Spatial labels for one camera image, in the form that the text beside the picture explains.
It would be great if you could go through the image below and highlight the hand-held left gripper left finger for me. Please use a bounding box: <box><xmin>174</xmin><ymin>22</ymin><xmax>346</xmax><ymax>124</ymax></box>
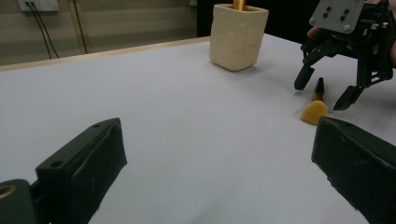
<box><xmin>35</xmin><ymin>117</ymin><xmax>129</xmax><ymax>224</ymax></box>

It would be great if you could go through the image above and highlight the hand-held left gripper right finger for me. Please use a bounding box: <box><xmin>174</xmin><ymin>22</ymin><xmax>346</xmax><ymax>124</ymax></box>
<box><xmin>311</xmin><ymin>116</ymin><xmax>396</xmax><ymax>224</ymax></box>

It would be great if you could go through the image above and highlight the small makeup brush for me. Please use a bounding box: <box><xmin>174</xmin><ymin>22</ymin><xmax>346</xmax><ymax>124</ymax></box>
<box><xmin>300</xmin><ymin>77</ymin><xmax>329</xmax><ymax>127</ymax></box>

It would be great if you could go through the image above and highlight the beige square cup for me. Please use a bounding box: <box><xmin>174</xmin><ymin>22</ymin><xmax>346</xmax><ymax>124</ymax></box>
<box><xmin>208</xmin><ymin>3</ymin><xmax>270</xmax><ymax>73</ymax></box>

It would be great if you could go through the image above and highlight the large makeup brush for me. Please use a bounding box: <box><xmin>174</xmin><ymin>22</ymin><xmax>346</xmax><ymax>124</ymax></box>
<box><xmin>233</xmin><ymin>0</ymin><xmax>248</xmax><ymax>12</ymax></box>

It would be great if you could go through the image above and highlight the black curtain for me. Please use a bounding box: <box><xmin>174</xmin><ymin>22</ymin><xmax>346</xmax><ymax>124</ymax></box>
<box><xmin>196</xmin><ymin>0</ymin><xmax>316</xmax><ymax>45</ymax></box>

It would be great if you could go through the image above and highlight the black wall cable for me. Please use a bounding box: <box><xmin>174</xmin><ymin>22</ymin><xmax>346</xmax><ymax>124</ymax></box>
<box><xmin>24</xmin><ymin>2</ymin><xmax>52</xmax><ymax>60</ymax></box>
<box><xmin>31</xmin><ymin>2</ymin><xmax>60</xmax><ymax>60</ymax></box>

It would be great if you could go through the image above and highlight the beige wall conduit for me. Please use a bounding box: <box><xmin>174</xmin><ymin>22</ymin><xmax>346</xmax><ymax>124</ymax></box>
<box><xmin>66</xmin><ymin>0</ymin><xmax>90</xmax><ymax>55</ymax></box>

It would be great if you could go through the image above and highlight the white wall power outlet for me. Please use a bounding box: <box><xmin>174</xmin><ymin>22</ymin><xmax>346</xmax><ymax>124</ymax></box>
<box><xmin>17</xmin><ymin>0</ymin><xmax>60</xmax><ymax>13</ymax></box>

